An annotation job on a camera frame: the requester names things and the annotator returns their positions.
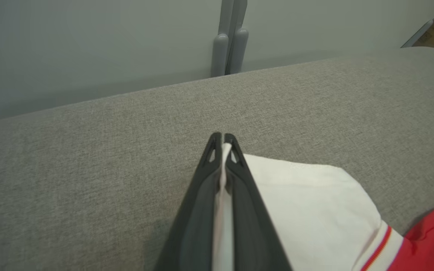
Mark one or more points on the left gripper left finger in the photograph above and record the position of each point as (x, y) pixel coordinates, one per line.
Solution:
(194, 226)

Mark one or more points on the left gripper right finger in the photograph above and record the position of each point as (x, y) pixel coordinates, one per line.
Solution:
(251, 226)

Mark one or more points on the red number 23 jersey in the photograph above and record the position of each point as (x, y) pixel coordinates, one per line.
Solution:
(315, 210)

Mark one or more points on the grey fabric sofa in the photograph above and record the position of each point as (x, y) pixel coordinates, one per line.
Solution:
(89, 169)

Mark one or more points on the grey partition post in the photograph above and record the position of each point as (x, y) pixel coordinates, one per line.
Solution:
(228, 45)

